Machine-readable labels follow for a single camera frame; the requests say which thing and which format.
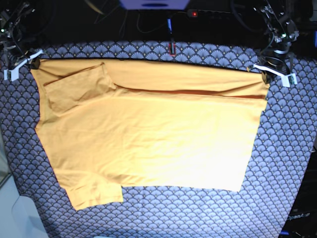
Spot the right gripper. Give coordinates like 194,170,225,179
2,39,45,81

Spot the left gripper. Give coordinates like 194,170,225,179
247,42,296,87

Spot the yellow T-shirt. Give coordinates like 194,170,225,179
31,59,269,210

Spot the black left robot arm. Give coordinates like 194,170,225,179
247,0,299,88

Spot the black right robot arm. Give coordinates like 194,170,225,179
0,0,45,81

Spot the blue fan-pattern tablecloth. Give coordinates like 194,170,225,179
0,56,317,238

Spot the black power strip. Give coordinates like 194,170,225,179
186,9,232,19

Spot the red black table clamp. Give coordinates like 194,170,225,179
168,41,176,56

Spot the blue base camera mount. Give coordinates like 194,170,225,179
119,0,190,10

